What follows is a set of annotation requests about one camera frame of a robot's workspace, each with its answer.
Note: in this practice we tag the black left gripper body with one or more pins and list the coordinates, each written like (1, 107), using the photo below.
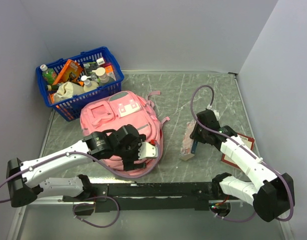
(130, 154)

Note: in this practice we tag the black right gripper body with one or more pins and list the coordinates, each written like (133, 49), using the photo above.
(199, 134)

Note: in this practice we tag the floral pink notebook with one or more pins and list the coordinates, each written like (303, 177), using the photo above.
(189, 146)

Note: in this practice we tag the pink student backpack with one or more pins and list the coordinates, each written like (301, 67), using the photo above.
(121, 119)

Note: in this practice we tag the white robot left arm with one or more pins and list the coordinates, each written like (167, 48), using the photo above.
(29, 180)

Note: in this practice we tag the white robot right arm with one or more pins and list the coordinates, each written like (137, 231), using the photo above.
(270, 193)

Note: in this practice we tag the beige cloth bag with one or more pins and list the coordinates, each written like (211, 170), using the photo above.
(67, 91)

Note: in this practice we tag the grey pump bottle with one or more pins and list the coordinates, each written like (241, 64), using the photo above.
(103, 77)

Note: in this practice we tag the cream lotion bottle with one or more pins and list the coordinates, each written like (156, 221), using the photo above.
(89, 84)

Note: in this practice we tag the pink carton box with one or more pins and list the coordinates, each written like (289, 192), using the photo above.
(109, 70)

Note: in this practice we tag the black packaged box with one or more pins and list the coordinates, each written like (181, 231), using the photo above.
(89, 66)

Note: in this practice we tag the blue plastic shopping basket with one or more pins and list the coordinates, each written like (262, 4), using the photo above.
(70, 109)

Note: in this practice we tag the orange snack box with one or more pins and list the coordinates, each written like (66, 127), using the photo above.
(69, 73)

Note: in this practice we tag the green drink bottle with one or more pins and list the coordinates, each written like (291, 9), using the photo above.
(48, 74)

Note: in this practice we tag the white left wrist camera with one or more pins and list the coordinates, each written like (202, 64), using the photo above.
(147, 151)

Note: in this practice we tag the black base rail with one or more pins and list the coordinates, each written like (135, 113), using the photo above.
(153, 196)

